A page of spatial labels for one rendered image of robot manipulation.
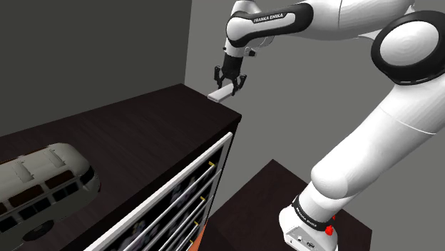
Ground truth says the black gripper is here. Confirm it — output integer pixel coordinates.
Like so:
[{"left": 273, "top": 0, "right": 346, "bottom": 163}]
[{"left": 213, "top": 53, "right": 248, "bottom": 97}]

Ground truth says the white bar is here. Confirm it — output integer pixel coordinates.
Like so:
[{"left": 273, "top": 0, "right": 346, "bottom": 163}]
[{"left": 207, "top": 83, "right": 235, "bottom": 103}]

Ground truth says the dark wooden chest of drawers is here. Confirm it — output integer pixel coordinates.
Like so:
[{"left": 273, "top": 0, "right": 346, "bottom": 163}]
[{"left": 0, "top": 83, "right": 242, "bottom": 251}]

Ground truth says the dark robot stand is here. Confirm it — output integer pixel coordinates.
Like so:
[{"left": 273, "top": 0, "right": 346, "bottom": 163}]
[{"left": 199, "top": 159, "right": 373, "bottom": 251}]

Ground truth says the white toy van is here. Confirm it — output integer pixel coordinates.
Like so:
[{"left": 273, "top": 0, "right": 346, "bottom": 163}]
[{"left": 0, "top": 143, "right": 102, "bottom": 251}]

